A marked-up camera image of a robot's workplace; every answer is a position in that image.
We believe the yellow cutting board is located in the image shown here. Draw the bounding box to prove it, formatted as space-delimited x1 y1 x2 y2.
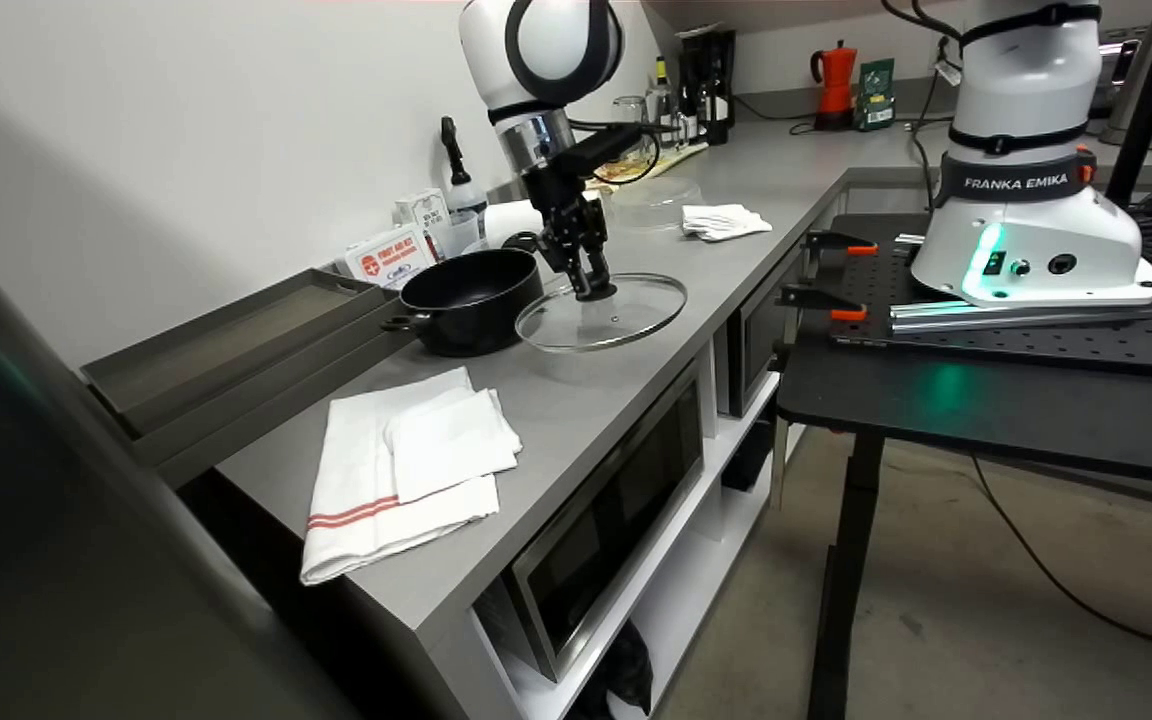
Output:
592 140 713 195

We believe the built-in microwave oven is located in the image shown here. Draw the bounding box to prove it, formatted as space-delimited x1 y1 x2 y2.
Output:
506 356 713 682

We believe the black floor cable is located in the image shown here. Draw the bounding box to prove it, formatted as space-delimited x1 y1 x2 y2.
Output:
971 452 1152 654

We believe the black clamp with orange handle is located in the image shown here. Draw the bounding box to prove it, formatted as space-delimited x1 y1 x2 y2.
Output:
776 280 872 328
804 227 885 265

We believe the red and white box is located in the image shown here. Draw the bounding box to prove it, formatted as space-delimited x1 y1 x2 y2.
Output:
344 221 439 290

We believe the green box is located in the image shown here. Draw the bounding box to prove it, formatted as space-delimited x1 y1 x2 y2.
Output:
853 57 899 132

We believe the clear spray bottle black trigger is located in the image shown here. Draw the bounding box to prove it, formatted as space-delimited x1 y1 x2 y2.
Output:
438 111 490 255

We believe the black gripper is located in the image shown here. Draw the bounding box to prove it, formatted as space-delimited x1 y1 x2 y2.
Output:
521 151 621 303

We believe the black cooking pot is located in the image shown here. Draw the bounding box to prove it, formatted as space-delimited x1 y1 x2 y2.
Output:
383 244 547 359

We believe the aluminium rail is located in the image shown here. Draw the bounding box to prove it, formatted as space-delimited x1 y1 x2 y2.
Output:
885 275 1152 335

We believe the black robot table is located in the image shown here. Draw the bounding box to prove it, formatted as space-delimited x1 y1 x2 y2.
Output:
773 210 1152 720

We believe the small white box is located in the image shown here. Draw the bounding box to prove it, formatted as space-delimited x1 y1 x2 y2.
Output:
393 189 452 255

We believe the white towel with blue stripes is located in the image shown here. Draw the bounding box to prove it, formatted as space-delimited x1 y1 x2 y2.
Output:
681 198 776 248

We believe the black coffee machine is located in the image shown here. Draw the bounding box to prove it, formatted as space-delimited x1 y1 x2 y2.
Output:
678 29 739 147

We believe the white towel with red stripe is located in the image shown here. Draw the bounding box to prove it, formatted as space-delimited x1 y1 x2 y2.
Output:
298 365 524 590

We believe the glass lid with black knob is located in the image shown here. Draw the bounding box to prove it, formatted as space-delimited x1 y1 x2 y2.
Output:
512 269 694 356

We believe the small dark under-counter appliance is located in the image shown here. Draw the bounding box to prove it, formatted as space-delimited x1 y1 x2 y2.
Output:
713 255 807 414

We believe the red moka pot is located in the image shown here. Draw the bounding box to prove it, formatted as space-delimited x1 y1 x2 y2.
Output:
807 37 861 132

